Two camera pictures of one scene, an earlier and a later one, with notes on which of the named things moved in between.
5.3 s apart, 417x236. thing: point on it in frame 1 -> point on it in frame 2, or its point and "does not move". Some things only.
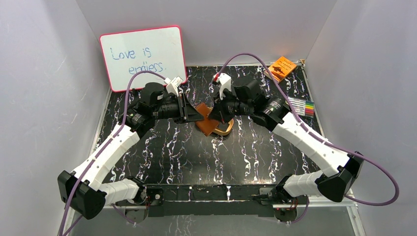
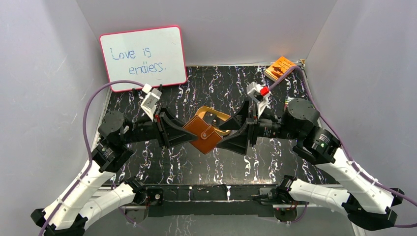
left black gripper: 182,107 -> 161,128
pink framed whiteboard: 158,50 does not move
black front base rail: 209,200 does not move
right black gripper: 218,113 -> 248,127
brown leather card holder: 206,126 -> 208,137
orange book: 281,68 does not move
